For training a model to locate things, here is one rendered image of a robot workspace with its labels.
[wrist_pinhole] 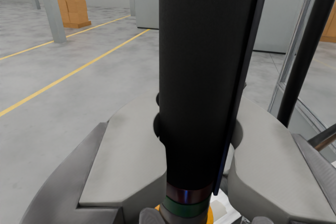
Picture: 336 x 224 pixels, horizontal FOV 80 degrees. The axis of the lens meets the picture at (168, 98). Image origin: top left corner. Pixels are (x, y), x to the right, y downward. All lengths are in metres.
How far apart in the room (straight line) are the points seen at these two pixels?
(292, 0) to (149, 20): 4.42
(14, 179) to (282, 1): 5.69
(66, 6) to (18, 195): 7.14
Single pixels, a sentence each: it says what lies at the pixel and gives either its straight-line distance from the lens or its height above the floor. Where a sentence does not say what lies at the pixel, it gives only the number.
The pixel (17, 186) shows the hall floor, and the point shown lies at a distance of 2.38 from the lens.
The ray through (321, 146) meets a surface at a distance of 0.32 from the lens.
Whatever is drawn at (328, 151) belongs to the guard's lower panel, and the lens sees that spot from 1.23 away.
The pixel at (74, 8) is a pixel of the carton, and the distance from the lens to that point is 8.45.
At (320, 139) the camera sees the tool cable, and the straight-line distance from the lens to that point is 0.30.
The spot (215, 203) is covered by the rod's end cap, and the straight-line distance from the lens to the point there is 0.20.
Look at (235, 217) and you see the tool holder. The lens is 0.20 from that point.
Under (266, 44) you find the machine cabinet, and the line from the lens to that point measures 5.87.
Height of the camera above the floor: 1.62
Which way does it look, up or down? 31 degrees down
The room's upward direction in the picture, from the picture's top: 1 degrees clockwise
